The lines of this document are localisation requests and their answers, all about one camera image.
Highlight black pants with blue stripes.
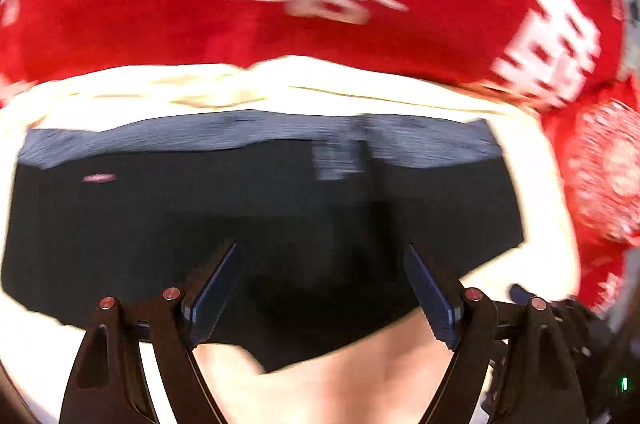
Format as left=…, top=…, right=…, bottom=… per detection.
left=0, top=110, right=526, bottom=375

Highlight red ornamented cushion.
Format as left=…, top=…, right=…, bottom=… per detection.
left=541, top=75, right=640, bottom=251

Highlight cream blanket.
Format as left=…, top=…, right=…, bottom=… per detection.
left=0, top=55, right=584, bottom=424

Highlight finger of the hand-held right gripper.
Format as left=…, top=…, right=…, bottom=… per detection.
left=508, top=283, right=557, bottom=311

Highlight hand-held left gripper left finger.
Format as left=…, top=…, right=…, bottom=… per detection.
left=59, top=241, right=244, bottom=424

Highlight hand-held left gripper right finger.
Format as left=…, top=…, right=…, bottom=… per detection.
left=402, top=244, right=587, bottom=424

